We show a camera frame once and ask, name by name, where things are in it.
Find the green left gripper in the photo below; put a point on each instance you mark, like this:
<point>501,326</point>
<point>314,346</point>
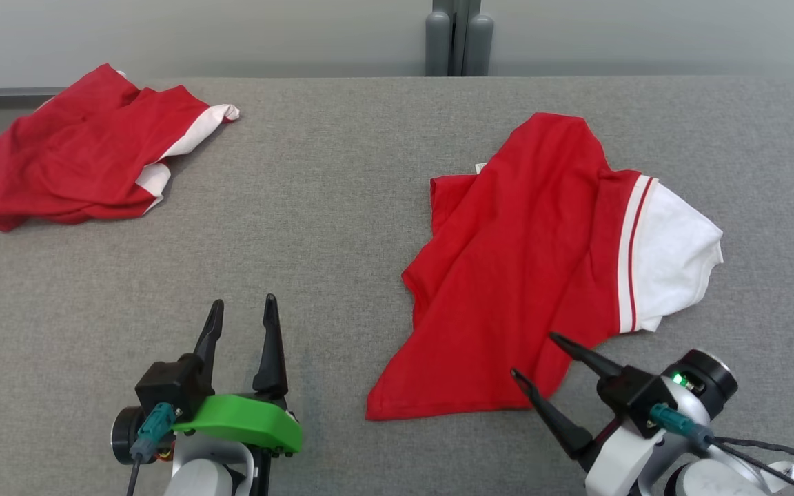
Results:
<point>245,420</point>

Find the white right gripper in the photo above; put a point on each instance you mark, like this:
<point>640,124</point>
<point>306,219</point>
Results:
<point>624,461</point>

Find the red Bulls jersey white sleeves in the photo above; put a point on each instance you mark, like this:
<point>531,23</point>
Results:
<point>521,275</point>

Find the red shorts white side stripe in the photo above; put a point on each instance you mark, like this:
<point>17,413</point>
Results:
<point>73,158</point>

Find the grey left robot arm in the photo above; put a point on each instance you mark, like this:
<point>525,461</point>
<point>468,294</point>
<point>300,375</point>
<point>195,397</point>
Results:
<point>204,475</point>

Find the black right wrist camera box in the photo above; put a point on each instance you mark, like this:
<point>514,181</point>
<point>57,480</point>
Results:
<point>635,399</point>

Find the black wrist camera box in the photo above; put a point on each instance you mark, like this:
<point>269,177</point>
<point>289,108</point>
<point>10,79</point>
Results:
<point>635,399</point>
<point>169,386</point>

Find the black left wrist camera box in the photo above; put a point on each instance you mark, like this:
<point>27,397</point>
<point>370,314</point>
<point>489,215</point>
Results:
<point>169,386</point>

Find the grey double partition post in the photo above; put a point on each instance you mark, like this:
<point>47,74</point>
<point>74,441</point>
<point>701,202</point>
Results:
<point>457,41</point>

